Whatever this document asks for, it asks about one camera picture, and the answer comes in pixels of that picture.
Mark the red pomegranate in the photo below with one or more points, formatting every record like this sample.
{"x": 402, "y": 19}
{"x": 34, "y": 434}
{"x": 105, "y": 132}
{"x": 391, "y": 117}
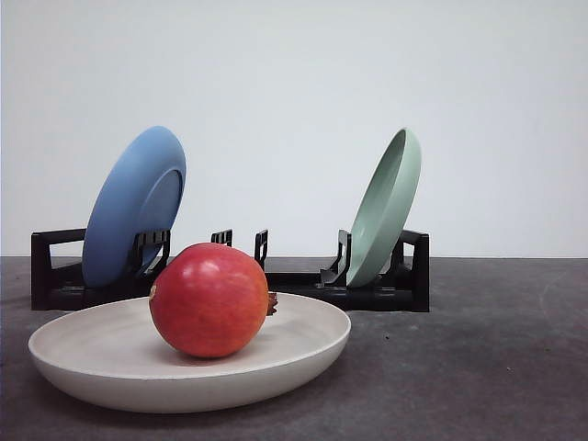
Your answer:
{"x": 210, "y": 301}

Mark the white plate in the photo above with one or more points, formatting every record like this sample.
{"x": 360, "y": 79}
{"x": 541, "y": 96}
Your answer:
{"x": 111, "y": 356}

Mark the blue plate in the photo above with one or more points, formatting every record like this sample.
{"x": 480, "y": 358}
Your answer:
{"x": 140, "y": 191}

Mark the green plate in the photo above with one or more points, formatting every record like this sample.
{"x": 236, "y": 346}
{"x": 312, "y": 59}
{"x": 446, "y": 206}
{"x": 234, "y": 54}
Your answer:
{"x": 386, "y": 209}

